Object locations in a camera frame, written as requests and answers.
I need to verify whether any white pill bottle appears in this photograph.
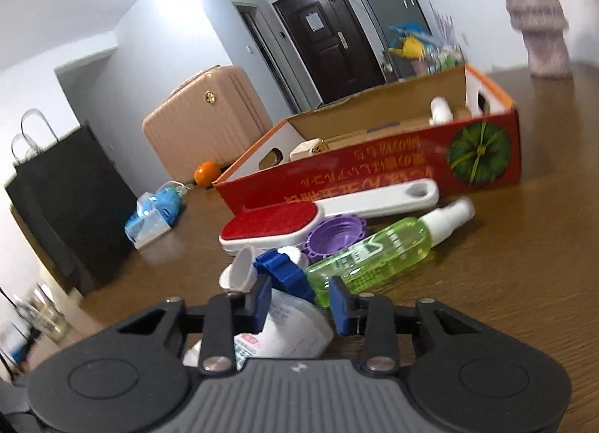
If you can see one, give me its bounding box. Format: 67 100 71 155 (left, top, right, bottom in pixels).
182 288 334 371

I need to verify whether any blue ridged lid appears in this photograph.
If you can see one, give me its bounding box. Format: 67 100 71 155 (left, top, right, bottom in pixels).
254 248 316 302

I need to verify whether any white bottle cap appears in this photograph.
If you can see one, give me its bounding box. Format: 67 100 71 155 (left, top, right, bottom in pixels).
218 247 257 292

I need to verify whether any green spray bottle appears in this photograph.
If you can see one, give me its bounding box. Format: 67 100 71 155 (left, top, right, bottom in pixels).
305 197 475 307

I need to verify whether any blue tissue pack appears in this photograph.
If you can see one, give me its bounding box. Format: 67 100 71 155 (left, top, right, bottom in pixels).
124 181 187 250

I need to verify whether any black paper bag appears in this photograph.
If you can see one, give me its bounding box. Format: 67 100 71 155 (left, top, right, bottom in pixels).
5 125 136 295

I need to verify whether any red white lint brush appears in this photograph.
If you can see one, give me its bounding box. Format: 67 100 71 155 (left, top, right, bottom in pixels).
218 179 440 256

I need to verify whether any purple ridged lid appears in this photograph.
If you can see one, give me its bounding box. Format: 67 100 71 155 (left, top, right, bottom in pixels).
304 215 368 264

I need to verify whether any white fluted lid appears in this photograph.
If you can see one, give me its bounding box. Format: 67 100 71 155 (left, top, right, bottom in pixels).
277 246 310 270

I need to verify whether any orange fruit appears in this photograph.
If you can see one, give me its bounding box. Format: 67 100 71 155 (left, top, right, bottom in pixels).
193 160 221 189

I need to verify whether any red cardboard box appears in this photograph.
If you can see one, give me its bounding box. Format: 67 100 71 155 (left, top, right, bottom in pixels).
215 65 522 213

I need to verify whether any small white spray bottle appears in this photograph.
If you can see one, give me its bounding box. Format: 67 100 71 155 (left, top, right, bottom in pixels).
429 97 454 126

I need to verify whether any pink ribbed suitcase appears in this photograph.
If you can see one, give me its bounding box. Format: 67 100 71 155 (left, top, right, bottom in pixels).
142 65 273 181

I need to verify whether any beige square case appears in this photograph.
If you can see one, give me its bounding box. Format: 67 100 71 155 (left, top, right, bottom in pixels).
289 138 329 161

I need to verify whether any yellow toy watering can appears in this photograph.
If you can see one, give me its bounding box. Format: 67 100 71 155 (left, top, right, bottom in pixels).
388 36 425 60

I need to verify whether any dark brown entrance door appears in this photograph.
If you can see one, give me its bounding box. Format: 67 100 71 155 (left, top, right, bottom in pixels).
274 0 385 104

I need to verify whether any pink textured vase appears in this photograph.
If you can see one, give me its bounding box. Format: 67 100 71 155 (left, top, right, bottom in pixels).
506 0 572 79

